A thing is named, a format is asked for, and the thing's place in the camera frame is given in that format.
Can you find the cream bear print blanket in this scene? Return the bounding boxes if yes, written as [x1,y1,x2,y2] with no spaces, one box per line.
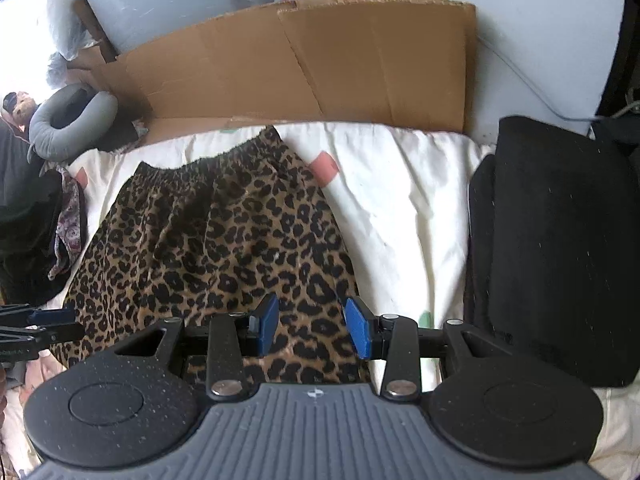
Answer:
[0,122,640,480]

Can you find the thin grey cable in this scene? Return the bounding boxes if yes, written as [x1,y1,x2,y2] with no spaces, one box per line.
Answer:
[477,40,640,124]

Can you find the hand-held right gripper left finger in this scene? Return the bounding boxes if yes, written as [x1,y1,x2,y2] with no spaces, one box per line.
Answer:
[114,292,280,404]

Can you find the clear plastic bag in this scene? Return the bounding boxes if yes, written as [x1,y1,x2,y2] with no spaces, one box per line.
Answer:
[47,52,77,87]

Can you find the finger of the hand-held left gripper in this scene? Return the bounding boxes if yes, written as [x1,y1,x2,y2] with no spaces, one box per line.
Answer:
[27,307,77,326]
[25,322,86,350]

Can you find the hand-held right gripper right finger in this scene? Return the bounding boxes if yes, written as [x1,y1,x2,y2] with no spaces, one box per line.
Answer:
[345,296,502,404]

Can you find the folded black clothes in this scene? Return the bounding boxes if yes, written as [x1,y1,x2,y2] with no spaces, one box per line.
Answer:
[462,116,640,389]

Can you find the paisley cloth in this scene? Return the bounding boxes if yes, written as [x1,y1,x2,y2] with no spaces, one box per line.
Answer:
[48,167,84,282]

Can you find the leopard print skirt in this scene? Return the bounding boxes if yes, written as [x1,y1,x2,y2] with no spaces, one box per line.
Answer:
[59,125,374,396]

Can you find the grey neck pillow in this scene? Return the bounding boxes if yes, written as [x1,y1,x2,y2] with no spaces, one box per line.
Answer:
[27,82,120,164]

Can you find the brown plush toy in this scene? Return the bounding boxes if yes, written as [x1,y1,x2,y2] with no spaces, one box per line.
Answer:
[2,91,42,129]

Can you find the brown cardboard sheet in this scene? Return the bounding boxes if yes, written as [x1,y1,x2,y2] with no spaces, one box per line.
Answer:
[75,0,479,149]

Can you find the grey upright mattress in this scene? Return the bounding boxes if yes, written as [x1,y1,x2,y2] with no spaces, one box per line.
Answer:
[67,0,326,54]

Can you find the black garment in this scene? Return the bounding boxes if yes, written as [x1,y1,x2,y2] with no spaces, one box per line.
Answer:
[0,160,89,307]

